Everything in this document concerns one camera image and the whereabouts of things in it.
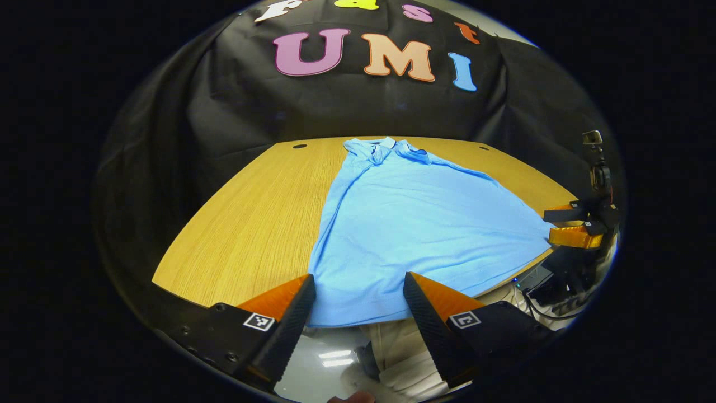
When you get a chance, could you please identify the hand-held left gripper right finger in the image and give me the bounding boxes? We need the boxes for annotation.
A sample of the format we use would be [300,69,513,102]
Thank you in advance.
[403,272,560,390]

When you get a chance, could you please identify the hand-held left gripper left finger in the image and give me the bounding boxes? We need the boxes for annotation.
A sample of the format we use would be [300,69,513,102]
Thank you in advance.
[168,274,317,392]

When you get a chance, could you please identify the light blue T-shirt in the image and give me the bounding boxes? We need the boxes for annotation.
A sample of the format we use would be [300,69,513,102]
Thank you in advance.
[307,137,554,328]

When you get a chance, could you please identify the person's beige trousers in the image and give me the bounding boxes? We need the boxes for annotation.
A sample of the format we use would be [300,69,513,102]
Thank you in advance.
[358,285,526,401]

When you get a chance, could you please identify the black backdrop cloth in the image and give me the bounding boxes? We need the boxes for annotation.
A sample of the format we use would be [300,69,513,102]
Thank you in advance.
[92,0,624,280]

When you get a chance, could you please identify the black cable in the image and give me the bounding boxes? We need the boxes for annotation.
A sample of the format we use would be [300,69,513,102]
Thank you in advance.
[523,292,582,321]

